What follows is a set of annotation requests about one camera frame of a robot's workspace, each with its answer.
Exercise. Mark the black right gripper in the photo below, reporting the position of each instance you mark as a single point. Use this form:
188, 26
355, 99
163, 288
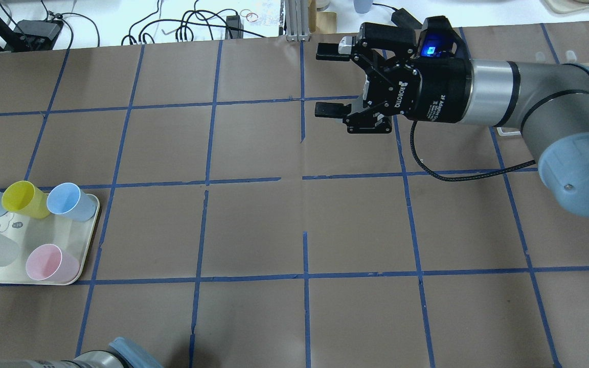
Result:
440, 92

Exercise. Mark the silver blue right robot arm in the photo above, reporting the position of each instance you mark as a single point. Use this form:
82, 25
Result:
549, 105

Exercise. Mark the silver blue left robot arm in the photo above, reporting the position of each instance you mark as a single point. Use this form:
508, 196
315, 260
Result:
45, 319

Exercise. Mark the yellow plastic cup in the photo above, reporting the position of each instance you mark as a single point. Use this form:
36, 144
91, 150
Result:
24, 198

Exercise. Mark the pink plastic cup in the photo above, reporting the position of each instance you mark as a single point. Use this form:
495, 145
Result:
50, 263

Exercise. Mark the light blue cup near pink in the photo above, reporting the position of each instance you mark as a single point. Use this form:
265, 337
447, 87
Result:
70, 201

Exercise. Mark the beige plastic tray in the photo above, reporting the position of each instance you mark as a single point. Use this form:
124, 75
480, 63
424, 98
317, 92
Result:
72, 237

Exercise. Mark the black power adapter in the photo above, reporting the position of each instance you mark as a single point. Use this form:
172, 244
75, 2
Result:
38, 35

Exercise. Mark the aluminium frame post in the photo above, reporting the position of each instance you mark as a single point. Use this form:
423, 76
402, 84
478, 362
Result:
296, 20

